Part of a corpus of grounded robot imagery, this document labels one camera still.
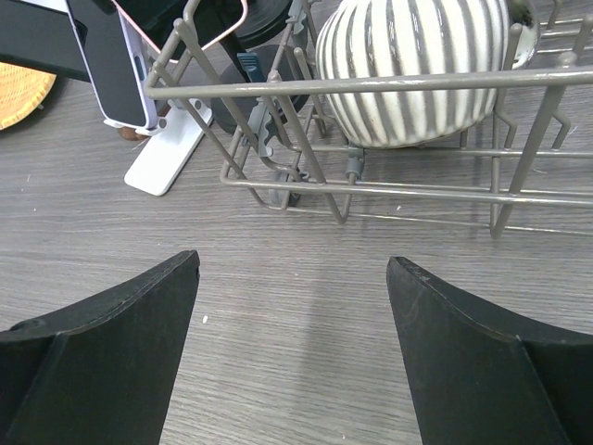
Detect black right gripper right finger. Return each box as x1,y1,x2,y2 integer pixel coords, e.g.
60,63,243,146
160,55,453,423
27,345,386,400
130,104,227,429
386,257,592,444

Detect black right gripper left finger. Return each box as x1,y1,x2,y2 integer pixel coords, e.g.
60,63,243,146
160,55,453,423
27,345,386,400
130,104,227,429
1,250,200,444

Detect short black phone stand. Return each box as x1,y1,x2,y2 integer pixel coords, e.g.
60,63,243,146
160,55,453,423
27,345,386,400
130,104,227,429
144,1,313,143

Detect white folding phone stand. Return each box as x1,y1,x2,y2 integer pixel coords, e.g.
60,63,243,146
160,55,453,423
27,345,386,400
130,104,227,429
124,101,205,197

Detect round wooden phone stand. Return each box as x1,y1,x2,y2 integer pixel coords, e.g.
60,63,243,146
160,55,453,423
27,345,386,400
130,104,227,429
118,127,145,141

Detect phone in white case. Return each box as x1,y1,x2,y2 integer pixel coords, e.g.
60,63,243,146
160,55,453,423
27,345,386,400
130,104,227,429
67,0,158,130

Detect black phone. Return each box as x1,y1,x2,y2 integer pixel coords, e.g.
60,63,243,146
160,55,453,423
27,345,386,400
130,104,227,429
1,0,90,83

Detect orange woven mat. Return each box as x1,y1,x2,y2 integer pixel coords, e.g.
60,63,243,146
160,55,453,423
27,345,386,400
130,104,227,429
0,63,57,130

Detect striped white ceramic mug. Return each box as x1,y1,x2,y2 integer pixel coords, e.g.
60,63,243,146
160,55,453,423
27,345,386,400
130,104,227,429
316,0,540,149

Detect grey wire dish rack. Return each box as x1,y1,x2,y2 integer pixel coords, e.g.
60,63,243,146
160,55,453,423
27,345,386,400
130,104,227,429
145,1,592,238

